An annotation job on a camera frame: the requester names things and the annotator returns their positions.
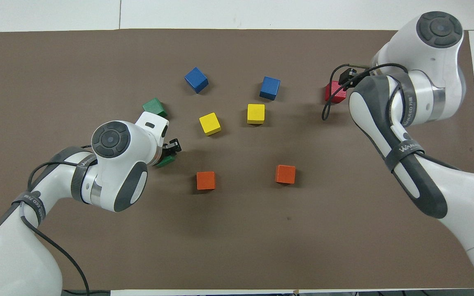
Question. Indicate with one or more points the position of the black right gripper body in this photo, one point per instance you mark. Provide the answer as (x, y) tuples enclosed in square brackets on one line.
[(350, 78)]

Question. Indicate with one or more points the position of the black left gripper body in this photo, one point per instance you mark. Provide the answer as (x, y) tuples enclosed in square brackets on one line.
[(166, 151)]

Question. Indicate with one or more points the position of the green wooden block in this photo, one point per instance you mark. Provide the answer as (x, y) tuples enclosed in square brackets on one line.
[(167, 163), (152, 106)]

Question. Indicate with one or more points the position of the red wooden block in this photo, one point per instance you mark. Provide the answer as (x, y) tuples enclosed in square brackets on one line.
[(333, 95)]

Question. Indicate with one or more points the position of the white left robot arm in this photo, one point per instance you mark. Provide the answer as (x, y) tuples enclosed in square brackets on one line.
[(113, 164)]

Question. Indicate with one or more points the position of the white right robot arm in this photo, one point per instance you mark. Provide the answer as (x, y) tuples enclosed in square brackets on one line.
[(426, 94)]

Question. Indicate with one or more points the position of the yellow wooden block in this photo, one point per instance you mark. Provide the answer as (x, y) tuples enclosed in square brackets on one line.
[(256, 113), (210, 123)]

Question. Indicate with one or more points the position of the orange wooden block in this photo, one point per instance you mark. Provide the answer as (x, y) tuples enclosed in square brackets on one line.
[(285, 173), (206, 180)]

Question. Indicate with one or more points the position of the blue wooden block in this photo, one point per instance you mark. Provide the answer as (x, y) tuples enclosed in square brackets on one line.
[(196, 79), (270, 87)]

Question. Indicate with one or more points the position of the brown paper table mat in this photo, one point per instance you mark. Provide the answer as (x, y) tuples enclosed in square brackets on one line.
[(237, 246)]

